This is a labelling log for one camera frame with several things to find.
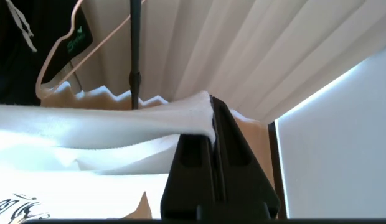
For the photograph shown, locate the black clothes rack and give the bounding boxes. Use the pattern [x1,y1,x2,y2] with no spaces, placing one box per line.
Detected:
[129,0,143,110]

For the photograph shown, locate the pink clothes hanger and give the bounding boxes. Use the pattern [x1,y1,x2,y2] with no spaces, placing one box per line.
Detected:
[35,0,147,100]

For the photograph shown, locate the black shorts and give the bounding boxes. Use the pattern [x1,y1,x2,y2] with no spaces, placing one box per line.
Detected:
[0,0,94,106]

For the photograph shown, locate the white printed t-shirt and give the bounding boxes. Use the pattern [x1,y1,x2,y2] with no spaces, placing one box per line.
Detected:
[0,90,217,222]

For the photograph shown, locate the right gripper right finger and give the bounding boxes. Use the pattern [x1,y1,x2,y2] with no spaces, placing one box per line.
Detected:
[210,95,281,220]

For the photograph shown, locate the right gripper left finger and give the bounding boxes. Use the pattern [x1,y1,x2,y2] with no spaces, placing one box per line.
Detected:
[160,133,220,220]

